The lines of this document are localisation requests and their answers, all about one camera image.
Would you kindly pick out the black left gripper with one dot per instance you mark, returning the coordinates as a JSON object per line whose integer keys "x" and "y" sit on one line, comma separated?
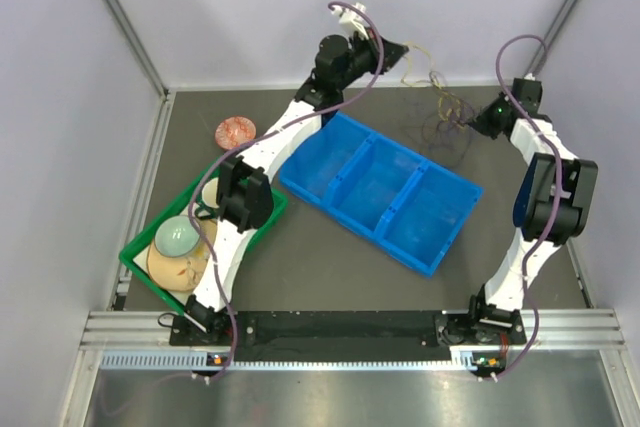
{"x": 371, "y": 45}

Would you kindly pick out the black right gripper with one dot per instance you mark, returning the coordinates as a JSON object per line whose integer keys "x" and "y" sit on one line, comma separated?
{"x": 481, "y": 121}

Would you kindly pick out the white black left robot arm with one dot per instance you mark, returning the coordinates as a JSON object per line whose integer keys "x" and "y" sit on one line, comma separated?
{"x": 314, "y": 104}

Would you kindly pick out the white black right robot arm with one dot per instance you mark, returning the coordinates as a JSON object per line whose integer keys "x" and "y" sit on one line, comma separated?
{"x": 551, "y": 207}

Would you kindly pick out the blue three-compartment bin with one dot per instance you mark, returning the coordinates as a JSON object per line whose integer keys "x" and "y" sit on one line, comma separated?
{"x": 407, "y": 205}

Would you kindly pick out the pale green glass bowl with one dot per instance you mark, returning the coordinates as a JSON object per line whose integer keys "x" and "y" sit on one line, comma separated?
{"x": 176, "y": 237}

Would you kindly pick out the green plastic tray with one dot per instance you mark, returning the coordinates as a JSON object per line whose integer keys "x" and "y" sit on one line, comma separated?
{"x": 247, "y": 198}

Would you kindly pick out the tan wooden plate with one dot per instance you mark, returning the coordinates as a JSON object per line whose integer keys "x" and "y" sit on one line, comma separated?
{"x": 181, "y": 274}

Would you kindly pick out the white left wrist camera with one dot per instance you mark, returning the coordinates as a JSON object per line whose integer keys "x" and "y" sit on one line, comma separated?
{"x": 351, "y": 21}

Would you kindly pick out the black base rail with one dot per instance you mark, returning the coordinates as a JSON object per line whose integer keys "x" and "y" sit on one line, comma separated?
{"x": 343, "y": 336}

